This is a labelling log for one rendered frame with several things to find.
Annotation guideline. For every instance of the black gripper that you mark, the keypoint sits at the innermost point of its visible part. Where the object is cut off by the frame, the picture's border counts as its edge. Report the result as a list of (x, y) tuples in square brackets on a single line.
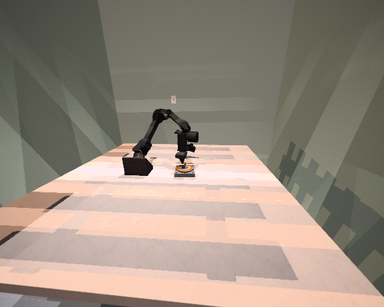
[(182, 151)]

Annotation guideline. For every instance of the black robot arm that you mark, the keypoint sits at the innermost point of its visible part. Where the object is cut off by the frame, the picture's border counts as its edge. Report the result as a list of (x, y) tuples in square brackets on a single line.
[(144, 145)]

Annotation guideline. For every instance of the orange round plate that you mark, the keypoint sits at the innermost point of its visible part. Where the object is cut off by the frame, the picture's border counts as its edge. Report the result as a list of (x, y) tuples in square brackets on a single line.
[(179, 168)]

